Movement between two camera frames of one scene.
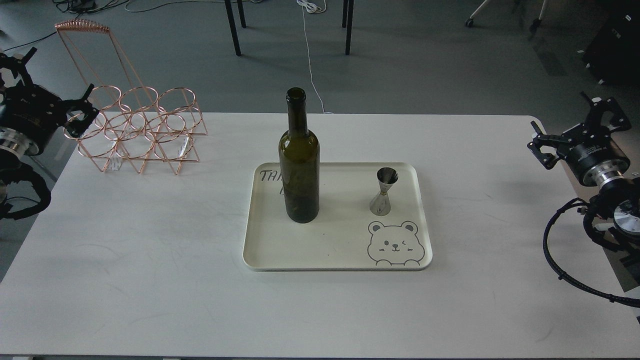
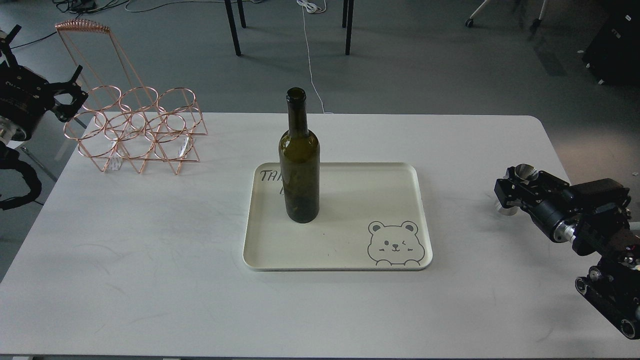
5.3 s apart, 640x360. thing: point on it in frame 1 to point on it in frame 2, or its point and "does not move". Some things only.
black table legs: (240, 3) does not move
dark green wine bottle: (300, 161) does not move
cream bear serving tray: (344, 236) does not move
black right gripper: (591, 150) to (586, 214)
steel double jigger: (380, 204) to (525, 173)
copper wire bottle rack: (134, 122) does not move
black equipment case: (613, 54) does not move
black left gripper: (30, 114) to (25, 97)
